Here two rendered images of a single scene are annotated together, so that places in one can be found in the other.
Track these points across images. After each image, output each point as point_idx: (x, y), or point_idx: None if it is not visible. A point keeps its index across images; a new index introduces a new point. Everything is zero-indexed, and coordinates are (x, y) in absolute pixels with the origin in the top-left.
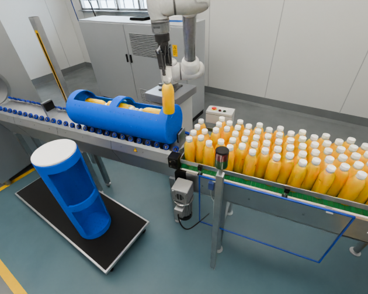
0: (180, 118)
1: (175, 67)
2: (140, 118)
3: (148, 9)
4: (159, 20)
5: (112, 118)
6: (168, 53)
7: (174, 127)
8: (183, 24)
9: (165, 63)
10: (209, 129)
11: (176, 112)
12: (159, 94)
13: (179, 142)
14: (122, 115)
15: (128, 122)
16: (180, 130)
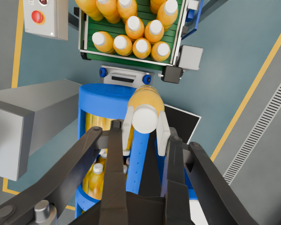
0: (95, 86)
1: None
2: (141, 150)
3: None
4: None
5: (137, 192)
6: (109, 171)
7: (120, 89)
8: None
9: (177, 152)
10: (81, 31)
11: (103, 91)
12: (11, 154)
13: (135, 76)
14: (136, 180)
15: (142, 165)
16: (119, 79)
